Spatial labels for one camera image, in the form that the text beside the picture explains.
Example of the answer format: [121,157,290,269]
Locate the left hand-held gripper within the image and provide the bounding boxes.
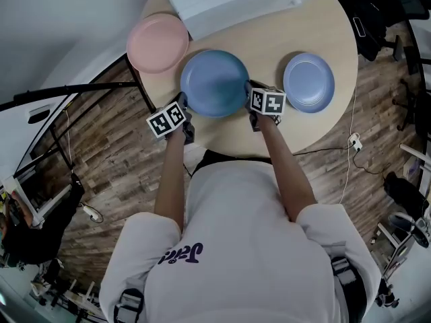
[146,92,196,144]

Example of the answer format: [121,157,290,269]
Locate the white power cable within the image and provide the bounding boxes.
[338,85,358,205]

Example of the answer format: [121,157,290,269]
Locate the lavender plate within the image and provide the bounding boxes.
[282,52,337,114]

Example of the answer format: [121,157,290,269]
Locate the white power strip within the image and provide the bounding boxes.
[82,204,104,223]
[347,133,364,153]

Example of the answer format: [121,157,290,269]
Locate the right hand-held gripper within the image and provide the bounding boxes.
[242,79,288,133]

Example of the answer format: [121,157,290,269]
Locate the person's black trousers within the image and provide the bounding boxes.
[190,149,273,178]

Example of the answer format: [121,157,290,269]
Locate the grey backpack strap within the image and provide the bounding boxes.
[331,256,367,323]
[113,287,146,323]

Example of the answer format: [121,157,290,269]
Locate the person's right forearm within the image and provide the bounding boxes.
[258,114,318,224]

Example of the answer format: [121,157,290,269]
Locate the pink plate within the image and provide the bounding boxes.
[126,13,190,75]

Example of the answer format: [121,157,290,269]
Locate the white plastic box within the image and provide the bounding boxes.
[156,0,325,42]

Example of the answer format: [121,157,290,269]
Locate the large blue plate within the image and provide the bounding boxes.
[179,49,251,118]

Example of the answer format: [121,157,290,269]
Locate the person's white t-shirt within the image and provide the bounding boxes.
[98,159,383,323]

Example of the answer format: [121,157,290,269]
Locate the person's left forearm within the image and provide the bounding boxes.
[154,126,190,235]

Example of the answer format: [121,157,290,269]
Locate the black bag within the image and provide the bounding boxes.
[383,171,426,217]

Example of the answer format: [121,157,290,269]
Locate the black mesh office chair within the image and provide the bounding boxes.
[338,0,428,63]
[395,35,431,137]

